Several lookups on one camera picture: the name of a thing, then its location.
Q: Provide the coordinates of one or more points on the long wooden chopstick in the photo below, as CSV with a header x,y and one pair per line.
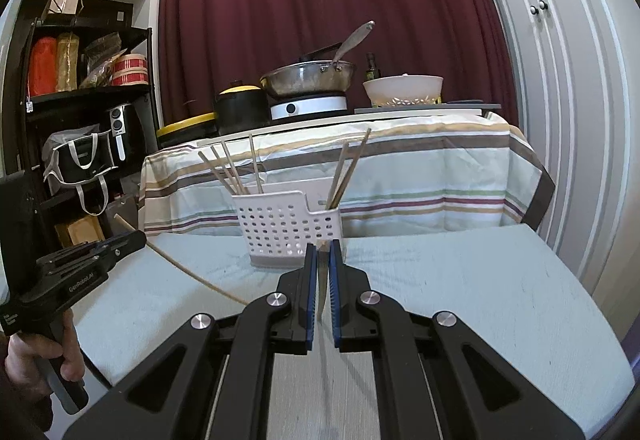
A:
x,y
339,172
355,162
217,172
234,164
324,280
227,169
255,162
220,292

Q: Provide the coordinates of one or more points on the clear plastic bags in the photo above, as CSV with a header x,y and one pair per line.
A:
x,y
100,54

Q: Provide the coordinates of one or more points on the person's left forearm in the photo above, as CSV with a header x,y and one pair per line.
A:
x,y
25,415

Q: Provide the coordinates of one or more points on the steel frying pan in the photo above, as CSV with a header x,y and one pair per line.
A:
x,y
305,79

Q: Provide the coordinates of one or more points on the person's left hand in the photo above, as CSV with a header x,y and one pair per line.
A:
x,y
25,365

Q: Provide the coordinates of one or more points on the black silver air fryer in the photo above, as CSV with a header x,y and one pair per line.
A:
x,y
117,119

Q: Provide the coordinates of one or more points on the dark oil bottle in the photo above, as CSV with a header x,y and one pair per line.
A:
x,y
372,67

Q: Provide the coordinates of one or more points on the black pot with yellow lid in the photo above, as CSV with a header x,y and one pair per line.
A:
x,y
240,112

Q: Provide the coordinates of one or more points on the white colander bowl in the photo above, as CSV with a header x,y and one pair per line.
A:
x,y
400,89

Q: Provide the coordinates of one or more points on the white induction cooker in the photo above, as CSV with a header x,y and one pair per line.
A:
x,y
305,108

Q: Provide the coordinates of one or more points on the grey metal spatula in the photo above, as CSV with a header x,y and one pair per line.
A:
x,y
355,39

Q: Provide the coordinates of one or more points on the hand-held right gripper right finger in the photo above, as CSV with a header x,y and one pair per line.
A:
x,y
336,300

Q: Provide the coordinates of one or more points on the light blue table cover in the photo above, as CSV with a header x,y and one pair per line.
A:
x,y
475,280

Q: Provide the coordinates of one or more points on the tan packet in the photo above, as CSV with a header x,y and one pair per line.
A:
x,y
67,62

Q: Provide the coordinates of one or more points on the black flat box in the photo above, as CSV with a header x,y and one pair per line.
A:
x,y
107,14

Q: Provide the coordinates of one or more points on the white wardrobe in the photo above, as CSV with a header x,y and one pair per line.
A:
x,y
560,69

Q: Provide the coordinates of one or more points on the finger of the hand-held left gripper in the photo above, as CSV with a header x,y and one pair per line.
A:
x,y
115,247

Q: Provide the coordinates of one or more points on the black shelf unit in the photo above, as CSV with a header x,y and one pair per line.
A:
x,y
90,92

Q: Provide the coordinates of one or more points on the light wooden box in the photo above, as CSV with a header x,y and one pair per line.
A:
x,y
80,230

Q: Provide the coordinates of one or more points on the flat black yellow-rimmed pan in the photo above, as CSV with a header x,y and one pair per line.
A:
x,y
185,129

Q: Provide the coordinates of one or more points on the red striped round box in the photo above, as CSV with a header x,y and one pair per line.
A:
x,y
130,69

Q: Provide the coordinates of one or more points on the striped tablecloth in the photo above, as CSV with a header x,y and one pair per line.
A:
x,y
425,159

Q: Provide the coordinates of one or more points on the white perforated utensil basket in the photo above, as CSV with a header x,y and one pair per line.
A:
x,y
280,230

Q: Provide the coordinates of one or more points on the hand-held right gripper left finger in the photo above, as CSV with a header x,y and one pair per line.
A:
x,y
310,300

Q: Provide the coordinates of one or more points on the grey flat tray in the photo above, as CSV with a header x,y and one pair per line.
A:
x,y
450,108

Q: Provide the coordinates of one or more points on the red packet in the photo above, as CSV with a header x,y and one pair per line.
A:
x,y
42,67

